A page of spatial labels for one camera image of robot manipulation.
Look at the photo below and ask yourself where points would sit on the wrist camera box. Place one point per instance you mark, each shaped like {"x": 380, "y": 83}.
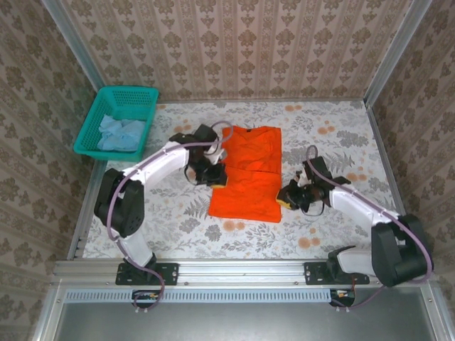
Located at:
{"x": 206, "y": 133}
{"x": 318, "y": 170}

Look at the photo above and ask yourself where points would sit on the small black connector board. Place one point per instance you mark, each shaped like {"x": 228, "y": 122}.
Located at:
{"x": 144, "y": 297}
{"x": 343, "y": 300}

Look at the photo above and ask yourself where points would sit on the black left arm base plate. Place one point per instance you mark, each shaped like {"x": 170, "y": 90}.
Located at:
{"x": 170, "y": 273}

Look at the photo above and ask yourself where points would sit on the orange t-shirt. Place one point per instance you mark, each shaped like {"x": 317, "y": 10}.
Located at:
{"x": 245, "y": 199}

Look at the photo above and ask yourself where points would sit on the aluminium frame post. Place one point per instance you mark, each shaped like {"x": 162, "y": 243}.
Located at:
{"x": 398, "y": 49}
{"x": 71, "y": 46}

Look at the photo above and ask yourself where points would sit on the light blue t-shirt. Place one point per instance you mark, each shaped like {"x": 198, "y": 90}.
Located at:
{"x": 121, "y": 136}

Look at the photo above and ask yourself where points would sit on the floral patterned table cover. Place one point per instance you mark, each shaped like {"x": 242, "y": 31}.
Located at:
{"x": 249, "y": 241}

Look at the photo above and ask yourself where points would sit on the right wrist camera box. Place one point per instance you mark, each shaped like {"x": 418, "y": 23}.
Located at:
{"x": 318, "y": 170}

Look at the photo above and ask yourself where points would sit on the teal plastic basket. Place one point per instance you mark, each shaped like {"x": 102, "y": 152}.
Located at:
{"x": 85, "y": 136}

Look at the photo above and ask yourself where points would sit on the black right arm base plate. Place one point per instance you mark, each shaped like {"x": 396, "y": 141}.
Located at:
{"x": 313, "y": 275}

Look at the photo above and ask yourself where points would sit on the aluminium mounting rail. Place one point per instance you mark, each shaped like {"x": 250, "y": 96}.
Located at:
{"x": 241, "y": 271}

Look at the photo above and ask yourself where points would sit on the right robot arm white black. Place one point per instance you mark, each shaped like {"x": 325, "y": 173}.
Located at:
{"x": 391, "y": 248}

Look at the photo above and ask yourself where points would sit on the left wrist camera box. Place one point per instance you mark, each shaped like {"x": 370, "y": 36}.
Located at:
{"x": 206, "y": 133}

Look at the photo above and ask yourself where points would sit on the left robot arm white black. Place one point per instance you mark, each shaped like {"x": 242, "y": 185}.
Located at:
{"x": 121, "y": 206}

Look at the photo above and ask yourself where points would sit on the grey metal sheet panel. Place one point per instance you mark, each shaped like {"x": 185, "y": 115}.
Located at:
{"x": 231, "y": 323}

